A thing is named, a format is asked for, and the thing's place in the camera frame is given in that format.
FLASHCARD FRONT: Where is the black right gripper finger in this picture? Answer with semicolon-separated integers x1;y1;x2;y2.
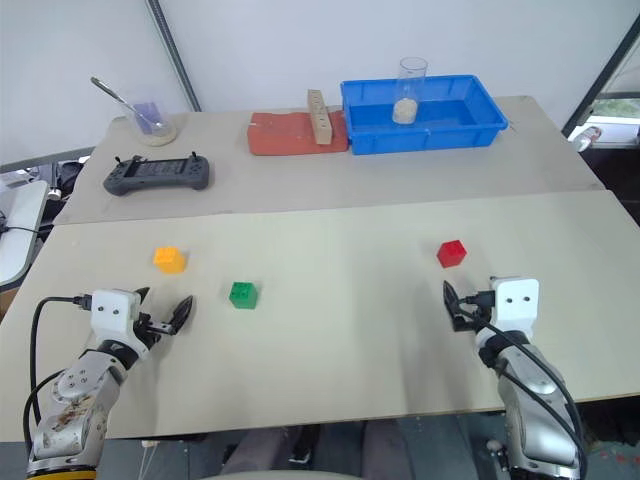
442;280;465;322

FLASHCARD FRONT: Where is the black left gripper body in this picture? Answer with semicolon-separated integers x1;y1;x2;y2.
132;311;181;347

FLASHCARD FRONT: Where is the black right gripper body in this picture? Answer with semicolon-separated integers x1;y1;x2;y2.
451;302;497;334

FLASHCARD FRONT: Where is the yellow toy block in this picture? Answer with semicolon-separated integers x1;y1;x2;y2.
151;245;190;276

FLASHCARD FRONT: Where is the red toy block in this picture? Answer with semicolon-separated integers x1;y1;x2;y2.
435;239;469;270

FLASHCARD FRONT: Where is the green toy block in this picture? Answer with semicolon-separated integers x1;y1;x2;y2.
227;280;261;310

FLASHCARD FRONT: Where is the grey handheld controller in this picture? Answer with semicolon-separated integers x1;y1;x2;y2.
102;153;213;199

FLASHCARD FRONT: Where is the white side desk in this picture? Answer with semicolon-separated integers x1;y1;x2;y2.
0;178;50;287

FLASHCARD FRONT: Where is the round beige coaster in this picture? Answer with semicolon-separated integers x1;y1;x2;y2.
131;123;179;148

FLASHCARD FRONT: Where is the blue plastic bin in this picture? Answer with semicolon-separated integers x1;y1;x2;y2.
339;74;510;157

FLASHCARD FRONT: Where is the glass beaker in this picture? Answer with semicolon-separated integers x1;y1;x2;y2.
126;98;172;139

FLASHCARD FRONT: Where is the red brick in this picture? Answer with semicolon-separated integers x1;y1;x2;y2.
247;110;350;158

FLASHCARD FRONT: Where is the metal spoon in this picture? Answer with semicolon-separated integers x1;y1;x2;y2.
90;75;167;133

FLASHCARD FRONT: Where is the white and red object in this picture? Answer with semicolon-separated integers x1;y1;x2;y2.
569;124;604;152

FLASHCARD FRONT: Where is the wooden block with holes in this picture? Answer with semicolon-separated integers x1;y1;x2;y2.
305;88;334;147

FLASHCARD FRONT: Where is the grey metal pole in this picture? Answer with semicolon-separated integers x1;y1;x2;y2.
146;0;203;113

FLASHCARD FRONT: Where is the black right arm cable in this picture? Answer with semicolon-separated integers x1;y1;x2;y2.
459;292;589;480

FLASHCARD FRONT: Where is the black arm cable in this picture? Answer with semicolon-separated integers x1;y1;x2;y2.
22;295;95;446
459;292;589;480

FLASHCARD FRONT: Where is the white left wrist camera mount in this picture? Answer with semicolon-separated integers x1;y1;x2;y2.
91;287;152;361

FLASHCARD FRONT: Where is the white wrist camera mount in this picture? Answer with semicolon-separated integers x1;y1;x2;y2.
91;287;152;361
491;276;541;334

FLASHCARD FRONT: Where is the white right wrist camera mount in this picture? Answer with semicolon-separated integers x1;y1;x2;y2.
491;276;541;334

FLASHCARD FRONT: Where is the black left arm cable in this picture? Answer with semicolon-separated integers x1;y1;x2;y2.
22;295;95;446

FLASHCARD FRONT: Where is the dark window frame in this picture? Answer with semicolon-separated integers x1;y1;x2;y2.
561;13;640;137

